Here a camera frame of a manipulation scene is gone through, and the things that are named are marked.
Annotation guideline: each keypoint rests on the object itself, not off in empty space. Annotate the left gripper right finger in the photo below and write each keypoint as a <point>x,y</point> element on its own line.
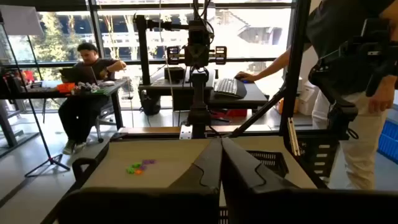
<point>248,196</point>

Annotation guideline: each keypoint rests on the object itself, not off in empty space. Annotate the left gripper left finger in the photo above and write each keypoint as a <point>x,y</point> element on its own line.
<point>199,196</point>

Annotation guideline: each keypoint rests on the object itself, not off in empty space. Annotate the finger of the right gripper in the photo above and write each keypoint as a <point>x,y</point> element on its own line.
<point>203,49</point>
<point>191,49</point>

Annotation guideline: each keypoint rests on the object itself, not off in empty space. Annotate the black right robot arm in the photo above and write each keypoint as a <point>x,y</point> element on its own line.
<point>199,93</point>

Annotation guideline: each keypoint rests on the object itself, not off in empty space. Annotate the green foam decoration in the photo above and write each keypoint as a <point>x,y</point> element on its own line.
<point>130,170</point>
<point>136,165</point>

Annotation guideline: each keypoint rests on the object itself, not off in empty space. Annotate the small black box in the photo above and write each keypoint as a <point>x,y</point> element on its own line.
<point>174,74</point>

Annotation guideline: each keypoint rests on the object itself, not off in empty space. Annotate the office desk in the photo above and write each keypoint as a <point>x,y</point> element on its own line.
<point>37,95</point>
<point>168,91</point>
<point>248,96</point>

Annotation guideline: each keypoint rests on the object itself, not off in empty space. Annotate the white keyboard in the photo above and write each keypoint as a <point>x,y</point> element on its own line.
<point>227,86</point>

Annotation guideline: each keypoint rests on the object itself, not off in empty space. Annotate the black bag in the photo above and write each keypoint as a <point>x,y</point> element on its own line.
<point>150,104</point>

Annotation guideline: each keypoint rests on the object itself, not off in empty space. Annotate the purple toy spider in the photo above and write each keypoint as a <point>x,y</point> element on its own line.
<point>143,167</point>
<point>149,161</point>

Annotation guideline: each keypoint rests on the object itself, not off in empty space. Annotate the grey table mat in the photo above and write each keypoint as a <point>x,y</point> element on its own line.
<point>155,149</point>

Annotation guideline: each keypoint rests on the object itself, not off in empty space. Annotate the white mounting plate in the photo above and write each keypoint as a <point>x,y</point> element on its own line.
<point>186,133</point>

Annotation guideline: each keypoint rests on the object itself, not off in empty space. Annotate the orange toy spider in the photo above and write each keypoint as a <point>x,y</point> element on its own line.
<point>138,171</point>

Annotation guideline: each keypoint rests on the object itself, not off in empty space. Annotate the red toolbox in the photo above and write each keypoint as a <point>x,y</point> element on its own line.
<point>233,113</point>

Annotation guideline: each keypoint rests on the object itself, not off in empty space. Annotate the silver aluminium bar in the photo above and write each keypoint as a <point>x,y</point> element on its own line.
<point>293,137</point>

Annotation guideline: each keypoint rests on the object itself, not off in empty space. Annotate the person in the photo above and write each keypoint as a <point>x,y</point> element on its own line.
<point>88,53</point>
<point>329,25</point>

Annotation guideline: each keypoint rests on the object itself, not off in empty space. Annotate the office chair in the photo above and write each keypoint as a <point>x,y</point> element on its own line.
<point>102,121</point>

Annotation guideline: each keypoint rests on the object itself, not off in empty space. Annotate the black laptop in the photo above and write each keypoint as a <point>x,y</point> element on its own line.
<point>77,74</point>

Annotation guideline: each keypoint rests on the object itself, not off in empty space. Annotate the orange box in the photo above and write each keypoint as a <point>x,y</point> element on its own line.
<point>66,87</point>

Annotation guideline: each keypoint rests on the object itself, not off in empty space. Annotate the blue plastic crate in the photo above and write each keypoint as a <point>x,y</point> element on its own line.
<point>388,140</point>

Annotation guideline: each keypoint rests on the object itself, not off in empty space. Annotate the black tripod stand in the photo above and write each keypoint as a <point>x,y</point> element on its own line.
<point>50,160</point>

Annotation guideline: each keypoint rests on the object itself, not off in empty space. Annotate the white reflector panel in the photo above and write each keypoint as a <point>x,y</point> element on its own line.
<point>21,20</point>

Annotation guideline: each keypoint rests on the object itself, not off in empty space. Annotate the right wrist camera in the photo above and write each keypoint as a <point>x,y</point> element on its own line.
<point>199,31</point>

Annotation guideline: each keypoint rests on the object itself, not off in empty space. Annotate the black stand post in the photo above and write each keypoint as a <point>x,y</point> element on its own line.
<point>143,49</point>

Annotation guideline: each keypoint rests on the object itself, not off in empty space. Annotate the black frame bracket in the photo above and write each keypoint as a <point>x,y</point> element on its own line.
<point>93,155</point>

